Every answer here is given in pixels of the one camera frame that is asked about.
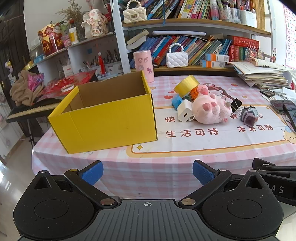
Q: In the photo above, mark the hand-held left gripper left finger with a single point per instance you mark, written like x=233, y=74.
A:
x=93, y=174

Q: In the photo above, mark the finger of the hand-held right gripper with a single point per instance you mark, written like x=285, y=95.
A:
x=277, y=169

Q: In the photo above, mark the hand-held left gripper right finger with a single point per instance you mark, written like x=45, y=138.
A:
x=203, y=173

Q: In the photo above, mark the yellow cardboard box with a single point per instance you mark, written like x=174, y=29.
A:
x=104, y=125

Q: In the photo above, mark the large pink plush toy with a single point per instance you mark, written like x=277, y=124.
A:
x=208, y=111

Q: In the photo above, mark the white charger plug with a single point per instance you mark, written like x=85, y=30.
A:
x=183, y=111

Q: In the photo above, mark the blue plastic packet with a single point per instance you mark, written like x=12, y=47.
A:
x=177, y=101

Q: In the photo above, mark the black binder clip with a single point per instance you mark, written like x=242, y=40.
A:
x=237, y=102

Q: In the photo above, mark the orange plastic clip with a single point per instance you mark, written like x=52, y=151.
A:
x=193, y=94

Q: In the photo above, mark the yellow tape roll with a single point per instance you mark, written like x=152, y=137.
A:
x=185, y=86

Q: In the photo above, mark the pink checked printed tablecloth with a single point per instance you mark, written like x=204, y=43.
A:
x=208, y=144

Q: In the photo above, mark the black smartphone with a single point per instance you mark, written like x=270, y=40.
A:
x=291, y=118

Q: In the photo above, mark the grey-edged smartphone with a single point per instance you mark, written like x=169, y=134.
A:
x=278, y=106

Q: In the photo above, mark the black calculator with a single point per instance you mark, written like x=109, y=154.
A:
x=267, y=92

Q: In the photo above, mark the white tape roll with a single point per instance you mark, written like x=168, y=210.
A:
x=67, y=88

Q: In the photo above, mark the black electronic keyboard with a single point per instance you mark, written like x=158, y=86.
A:
x=27, y=111

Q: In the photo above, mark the stack of papers and workbooks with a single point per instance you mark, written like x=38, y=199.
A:
x=261, y=74

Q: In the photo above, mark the red paper decorations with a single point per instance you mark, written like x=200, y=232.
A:
x=76, y=78

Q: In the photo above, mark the orange and blue carton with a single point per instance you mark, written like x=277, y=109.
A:
x=216, y=57
x=212, y=64

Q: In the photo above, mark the pink foil wrapper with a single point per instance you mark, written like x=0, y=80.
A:
x=35, y=81

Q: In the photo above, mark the brown cloth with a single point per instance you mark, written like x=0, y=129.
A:
x=20, y=91

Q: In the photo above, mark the pens in white holders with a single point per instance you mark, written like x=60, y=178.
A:
x=111, y=64

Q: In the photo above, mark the white quilted handbag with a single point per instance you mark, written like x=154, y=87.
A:
x=177, y=59

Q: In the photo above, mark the colourful acrylic ornament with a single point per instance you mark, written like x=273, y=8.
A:
x=254, y=52

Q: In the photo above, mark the pink cylinder container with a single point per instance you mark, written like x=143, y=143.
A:
x=143, y=66

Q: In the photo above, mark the red and green thick books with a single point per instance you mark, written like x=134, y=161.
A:
x=237, y=53

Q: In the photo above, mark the row of colourful books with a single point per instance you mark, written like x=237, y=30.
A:
x=203, y=49

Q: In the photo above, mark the red dictionary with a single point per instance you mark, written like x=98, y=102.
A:
x=246, y=41

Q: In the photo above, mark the red gift bag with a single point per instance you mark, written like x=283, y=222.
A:
x=52, y=41

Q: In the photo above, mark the white bottle yellow label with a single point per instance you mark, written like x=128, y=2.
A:
x=74, y=36

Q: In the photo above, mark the white shelf unit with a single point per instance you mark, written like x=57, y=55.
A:
x=118, y=34

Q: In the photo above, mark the row of yellow books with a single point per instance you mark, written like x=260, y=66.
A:
x=263, y=19

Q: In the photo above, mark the rabbit doll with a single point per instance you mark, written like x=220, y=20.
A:
x=96, y=22

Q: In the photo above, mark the white pen holder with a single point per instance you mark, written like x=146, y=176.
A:
x=248, y=19

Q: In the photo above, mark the clear pen holders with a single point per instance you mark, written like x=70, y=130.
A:
x=229, y=12

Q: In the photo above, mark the dried flowers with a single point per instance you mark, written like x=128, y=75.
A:
x=70, y=11

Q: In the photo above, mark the row of thin picture books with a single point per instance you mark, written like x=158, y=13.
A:
x=185, y=9

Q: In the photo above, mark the cream quilted handbag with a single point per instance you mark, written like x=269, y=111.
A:
x=134, y=14

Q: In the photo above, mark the alphabet wall poster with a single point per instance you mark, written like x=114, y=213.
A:
x=291, y=34

